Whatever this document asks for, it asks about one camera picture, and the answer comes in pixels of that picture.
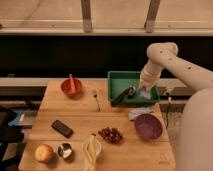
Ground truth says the metal fork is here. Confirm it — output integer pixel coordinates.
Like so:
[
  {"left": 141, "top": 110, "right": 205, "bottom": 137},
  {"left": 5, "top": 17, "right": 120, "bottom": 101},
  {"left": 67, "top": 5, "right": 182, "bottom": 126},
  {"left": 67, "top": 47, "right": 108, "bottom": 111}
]
[{"left": 92, "top": 89, "right": 101, "bottom": 112}]

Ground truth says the red yellow apple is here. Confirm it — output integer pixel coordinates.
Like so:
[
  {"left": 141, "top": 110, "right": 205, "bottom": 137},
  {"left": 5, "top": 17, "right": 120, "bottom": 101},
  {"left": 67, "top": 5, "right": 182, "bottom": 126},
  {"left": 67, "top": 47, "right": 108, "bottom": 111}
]
[{"left": 35, "top": 144, "right": 54, "bottom": 163}]

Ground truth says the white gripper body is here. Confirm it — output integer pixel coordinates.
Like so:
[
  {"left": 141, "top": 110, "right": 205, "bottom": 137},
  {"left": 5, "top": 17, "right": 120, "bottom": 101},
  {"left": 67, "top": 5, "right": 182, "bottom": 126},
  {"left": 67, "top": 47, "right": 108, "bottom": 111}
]
[{"left": 140, "top": 62, "right": 163, "bottom": 90}]

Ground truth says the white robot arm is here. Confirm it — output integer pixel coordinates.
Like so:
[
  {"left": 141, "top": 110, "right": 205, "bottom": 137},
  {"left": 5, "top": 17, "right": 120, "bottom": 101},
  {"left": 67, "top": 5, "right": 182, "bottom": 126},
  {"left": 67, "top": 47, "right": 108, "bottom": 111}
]
[{"left": 139, "top": 42, "right": 213, "bottom": 171}]

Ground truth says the blue sponge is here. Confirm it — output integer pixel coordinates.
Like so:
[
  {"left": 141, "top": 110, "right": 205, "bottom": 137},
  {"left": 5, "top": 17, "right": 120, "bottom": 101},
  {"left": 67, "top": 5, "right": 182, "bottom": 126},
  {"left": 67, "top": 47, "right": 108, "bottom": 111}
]
[{"left": 140, "top": 88, "right": 151, "bottom": 99}]

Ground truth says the green plastic tray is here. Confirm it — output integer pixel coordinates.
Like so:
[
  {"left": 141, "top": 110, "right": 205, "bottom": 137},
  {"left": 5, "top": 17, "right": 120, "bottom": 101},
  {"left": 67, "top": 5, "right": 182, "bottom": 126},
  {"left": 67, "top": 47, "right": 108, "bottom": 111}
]
[{"left": 108, "top": 71, "right": 160, "bottom": 106}]

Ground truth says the red bowl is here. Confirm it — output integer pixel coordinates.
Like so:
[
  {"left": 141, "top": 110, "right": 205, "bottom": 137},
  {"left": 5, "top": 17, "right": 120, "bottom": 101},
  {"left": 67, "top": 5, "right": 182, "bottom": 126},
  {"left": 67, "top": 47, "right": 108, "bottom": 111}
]
[{"left": 61, "top": 78, "right": 82, "bottom": 98}]

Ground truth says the black rectangular block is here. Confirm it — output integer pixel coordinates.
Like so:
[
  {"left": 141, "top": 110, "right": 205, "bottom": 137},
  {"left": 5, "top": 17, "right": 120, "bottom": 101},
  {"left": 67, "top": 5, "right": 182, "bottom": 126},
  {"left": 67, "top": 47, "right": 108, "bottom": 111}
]
[{"left": 51, "top": 120, "right": 73, "bottom": 138}]

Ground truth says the red spoon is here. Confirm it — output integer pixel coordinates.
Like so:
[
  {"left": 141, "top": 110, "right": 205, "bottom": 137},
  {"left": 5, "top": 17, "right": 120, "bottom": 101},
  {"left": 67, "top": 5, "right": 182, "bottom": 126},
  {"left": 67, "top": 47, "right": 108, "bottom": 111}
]
[{"left": 69, "top": 74, "right": 76, "bottom": 94}]

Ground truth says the small metal cup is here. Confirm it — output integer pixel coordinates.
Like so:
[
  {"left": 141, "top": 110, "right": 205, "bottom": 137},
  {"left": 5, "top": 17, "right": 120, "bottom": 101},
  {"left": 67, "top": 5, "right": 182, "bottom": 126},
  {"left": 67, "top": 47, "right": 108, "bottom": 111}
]
[{"left": 58, "top": 143, "right": 73, "bottom": 159}]

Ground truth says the black chair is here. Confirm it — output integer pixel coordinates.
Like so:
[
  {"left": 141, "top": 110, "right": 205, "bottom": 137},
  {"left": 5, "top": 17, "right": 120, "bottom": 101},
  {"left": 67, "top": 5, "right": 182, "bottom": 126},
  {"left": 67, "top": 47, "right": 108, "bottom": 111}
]
[{"left": 0, "top": 105, "right": 24, "bottom": 171}]

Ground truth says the bunch of dark grapes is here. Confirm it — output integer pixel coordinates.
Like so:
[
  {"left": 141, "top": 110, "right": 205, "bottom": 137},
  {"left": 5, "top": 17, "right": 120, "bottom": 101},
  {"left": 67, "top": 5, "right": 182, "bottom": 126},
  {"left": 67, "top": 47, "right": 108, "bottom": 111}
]
[{"left": 98, "top": 127, "right": 123, "bottom": 144}]

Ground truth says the banana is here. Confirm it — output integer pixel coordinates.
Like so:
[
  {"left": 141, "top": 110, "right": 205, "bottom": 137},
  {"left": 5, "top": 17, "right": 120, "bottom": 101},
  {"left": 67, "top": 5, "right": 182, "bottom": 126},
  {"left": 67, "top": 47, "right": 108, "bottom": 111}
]
[{"left": 83, "top": 134, "right": 96, "bottom": 171}]

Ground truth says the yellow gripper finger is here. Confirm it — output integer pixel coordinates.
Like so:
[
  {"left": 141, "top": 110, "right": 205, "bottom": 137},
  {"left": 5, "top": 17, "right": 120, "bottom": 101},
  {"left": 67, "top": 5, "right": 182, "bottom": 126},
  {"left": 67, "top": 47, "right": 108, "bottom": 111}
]
[
  {"left": 151, "top": 85, "right": 157, "bottom": 95},
  {"left": 139, "top": 80, "right": 145, "bottom": 90}
]

